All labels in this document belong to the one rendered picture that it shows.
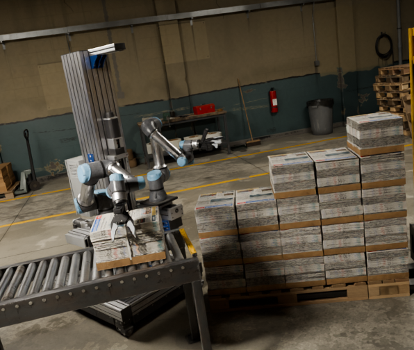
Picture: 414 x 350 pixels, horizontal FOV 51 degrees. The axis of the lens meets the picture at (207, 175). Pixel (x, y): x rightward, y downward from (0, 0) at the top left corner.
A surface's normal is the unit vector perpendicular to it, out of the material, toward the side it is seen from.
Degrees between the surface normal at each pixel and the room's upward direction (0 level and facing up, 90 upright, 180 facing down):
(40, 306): 90
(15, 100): 90
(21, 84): 90
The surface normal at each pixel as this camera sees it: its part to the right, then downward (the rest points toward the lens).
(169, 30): 0.22, 0.20
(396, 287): -0.07, 0.25
